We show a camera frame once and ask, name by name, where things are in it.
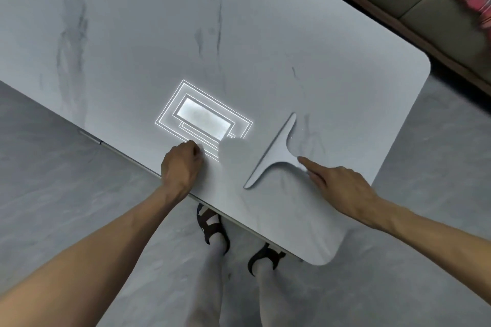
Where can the white squeegee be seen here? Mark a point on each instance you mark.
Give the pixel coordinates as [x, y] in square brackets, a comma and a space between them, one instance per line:
[276, 154]

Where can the person's left forearm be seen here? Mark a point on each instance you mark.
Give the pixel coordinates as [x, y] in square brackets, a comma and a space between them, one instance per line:
[84, 273]

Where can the person's right leg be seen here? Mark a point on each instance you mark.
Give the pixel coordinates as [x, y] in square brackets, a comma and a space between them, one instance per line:
[274, 296]

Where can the person's black sandal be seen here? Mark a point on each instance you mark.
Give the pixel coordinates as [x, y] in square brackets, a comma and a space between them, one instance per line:
[264, 256]
[209, 225]

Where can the person's left leg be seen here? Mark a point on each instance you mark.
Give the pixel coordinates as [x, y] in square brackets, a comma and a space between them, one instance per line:
[209, 284]

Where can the person's right forearm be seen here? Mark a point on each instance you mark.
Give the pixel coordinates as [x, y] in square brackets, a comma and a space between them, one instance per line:
[441, 238]

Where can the person's leg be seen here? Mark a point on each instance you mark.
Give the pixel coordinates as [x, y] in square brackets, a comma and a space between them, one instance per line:
[274, 296]
[209, 284]

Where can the person's right hand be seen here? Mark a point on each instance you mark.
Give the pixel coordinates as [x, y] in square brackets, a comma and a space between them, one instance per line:
[345, 188]

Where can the person's left black sandal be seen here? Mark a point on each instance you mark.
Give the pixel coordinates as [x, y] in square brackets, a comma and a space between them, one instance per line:
[209, 225]

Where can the white marble table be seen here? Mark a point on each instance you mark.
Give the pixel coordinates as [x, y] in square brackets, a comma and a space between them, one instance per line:
[153, 31]

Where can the person's left hand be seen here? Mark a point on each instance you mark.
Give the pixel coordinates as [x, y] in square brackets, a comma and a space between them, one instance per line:
[180, 171]

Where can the person's right black sandal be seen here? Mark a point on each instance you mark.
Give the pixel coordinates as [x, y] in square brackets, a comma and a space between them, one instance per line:
[264, 256]

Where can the long beige sofa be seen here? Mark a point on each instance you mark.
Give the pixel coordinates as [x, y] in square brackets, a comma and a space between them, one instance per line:
[422, 1]

